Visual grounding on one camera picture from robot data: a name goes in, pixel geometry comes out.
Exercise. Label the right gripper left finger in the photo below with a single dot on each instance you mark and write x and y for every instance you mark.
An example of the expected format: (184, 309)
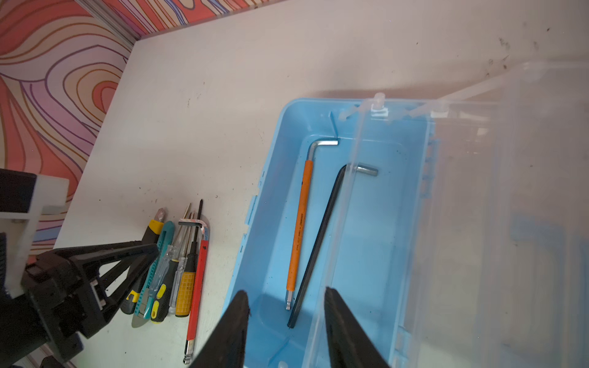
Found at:
(226, 344)

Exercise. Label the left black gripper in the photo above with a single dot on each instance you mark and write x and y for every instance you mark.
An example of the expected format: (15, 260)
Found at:
(68, 298)

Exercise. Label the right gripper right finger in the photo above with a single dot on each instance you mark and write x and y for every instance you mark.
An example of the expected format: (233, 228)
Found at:
(348, 344)

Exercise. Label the black hex key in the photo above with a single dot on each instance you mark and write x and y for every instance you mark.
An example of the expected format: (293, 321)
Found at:
(320, 237)

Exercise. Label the orange handled hex key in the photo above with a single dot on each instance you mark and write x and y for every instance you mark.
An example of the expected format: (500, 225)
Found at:
(299, 227)

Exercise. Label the blue plastic tool box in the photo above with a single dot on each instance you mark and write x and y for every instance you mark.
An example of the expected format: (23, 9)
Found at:
(367, 250)

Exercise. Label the teal utility knife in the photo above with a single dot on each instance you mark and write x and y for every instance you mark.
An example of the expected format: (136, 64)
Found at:
(142, 313)

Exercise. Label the black yellow screwdriver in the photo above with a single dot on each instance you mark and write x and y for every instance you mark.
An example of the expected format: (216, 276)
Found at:
(164, 310)

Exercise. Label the clear handled tester screwdriver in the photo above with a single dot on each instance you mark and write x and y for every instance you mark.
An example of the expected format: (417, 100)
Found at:
(162, 285)

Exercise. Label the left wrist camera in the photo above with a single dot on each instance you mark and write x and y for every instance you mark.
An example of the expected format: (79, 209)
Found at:
(25, 198)

